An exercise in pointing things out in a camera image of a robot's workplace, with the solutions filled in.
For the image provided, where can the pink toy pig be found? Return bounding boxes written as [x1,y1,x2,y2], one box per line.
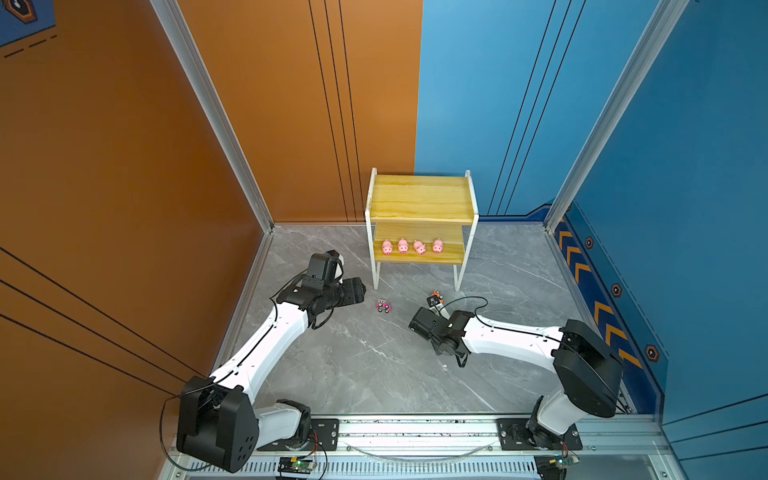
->
[397,238,409,254]
[413,240,427,255]
[432,238,444,254]
[381,240,393,256]

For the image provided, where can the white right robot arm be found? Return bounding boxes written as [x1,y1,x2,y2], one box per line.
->
[409,307,623,449]

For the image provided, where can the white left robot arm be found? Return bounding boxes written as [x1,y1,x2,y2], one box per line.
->
[174,250,366,473]

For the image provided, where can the wooden two-tier shelf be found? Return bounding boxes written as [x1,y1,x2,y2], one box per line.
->
[364,169,479,290]

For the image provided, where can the orange green toy car upper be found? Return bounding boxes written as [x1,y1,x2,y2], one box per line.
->
[428,290,444,303]

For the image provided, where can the pink teal toy van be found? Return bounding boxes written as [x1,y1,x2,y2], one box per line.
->
[376,299,392,314]

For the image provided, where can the right controller board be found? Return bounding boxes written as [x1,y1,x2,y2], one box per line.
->
[534,454,580,480]

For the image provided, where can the controller board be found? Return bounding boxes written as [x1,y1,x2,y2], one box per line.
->
[534,454,580,480]
[276,457,319,480]

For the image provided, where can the left controller board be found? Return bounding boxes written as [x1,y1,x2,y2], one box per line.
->
[276,457,319,480]

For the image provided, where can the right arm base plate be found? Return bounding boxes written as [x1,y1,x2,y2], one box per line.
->
[495,417,583,452]

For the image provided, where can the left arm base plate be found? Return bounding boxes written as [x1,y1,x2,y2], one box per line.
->
[258,416,340,453]

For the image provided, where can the aluminium mounting rail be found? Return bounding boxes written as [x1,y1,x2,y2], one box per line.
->
[160,414,686,479]

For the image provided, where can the left aluminium corner post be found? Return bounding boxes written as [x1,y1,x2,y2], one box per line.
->
[150,0,274,234]

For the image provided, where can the aluminium corner post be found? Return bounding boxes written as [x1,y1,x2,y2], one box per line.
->
[150,0,274,234]
[543,0,689,234]

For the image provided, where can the right aluminium corner post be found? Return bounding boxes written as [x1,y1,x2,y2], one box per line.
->
[543,0,689,234]

